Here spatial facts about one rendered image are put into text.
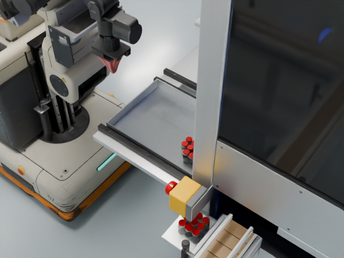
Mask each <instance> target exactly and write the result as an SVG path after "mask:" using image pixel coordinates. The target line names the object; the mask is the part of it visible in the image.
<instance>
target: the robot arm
mask: <svg viewBox="0 0 344 258"><path fill-rule="evenodd" d="M49 1H50V0H0V15H1V16H2V18H3V19H4V20H9V19H11V18H12V17H14V16H16V15H17V14H19V13H21V14H23V15H24V16H27V17H30V16H31V15H34V14H37V11H38V10H39V9H40V8H41V7H43V8H44V7H46V6H47V5H48V4H47V3H48V2H49ZM83 2H84V3H85V4H86V6H87V7H88V8H89V11H90V16H91V18H93V19H95V20H97V27H98V34H99V39H98V40H96V41H95V42H93V43H92V44H91V49H92V53H93V54H95V55H97V56H98V58H99V59H100V60H101V61H102V62H103V63H104V64H105V66H106V67H107V68H108V69H109V70H110V72H111V73H112V74H114V73H116V72H117V69H118V66H119V63H120V61H121V59H122V57H123V55H124V56H126V57H128V56H129V55H130V54H131V47H130V46H128V45H126V44H124V43H122V42H121V41H120V39H121V40H123V41H125V42H128V43H130V44H133V45H134V44H136V43H137V42H138V41H139V39H140V37H141V34H142V26H141V25H140V24H139V22H138V20H137V19H136V18H135V17H133V16H131V15H129V14H127V13H125V10H123V9H120V8H118V6H120V5H119V0H83Z"/></svg>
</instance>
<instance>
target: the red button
mask: <svg viewBox="0 0 344 258"><path fill-rule="evenodd" d="M177 184H178V183H177V182H175V181H170V182H169V183H168V184H167V186H166V188H165V192H166V194H167V195H169V192H170V191H171V190H172V189H173V188H174V187H175V186H176V185H177Z"/></svg>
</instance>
